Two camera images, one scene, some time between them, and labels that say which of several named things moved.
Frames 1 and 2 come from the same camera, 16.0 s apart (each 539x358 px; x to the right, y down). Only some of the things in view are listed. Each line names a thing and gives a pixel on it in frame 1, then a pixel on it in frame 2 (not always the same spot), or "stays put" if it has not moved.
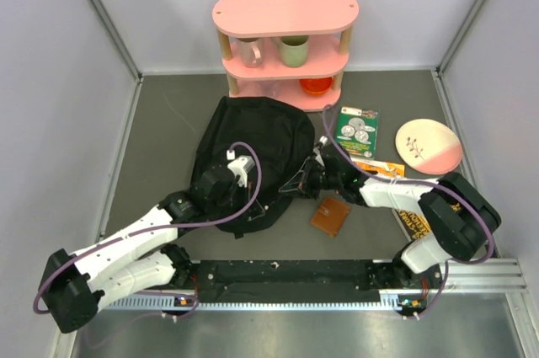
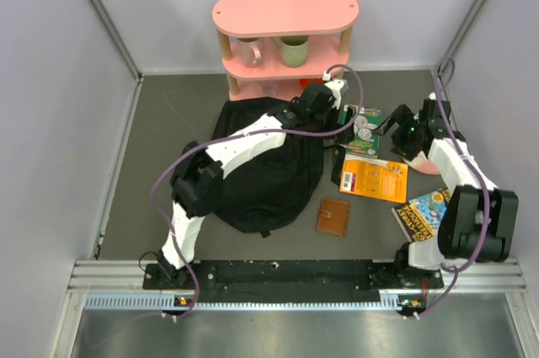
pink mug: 252,50 stays put
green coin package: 357,131 stays put
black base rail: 303,280 stays put
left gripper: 256,211 → 329,106
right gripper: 302,181 → 401,116
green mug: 294,50 stays put
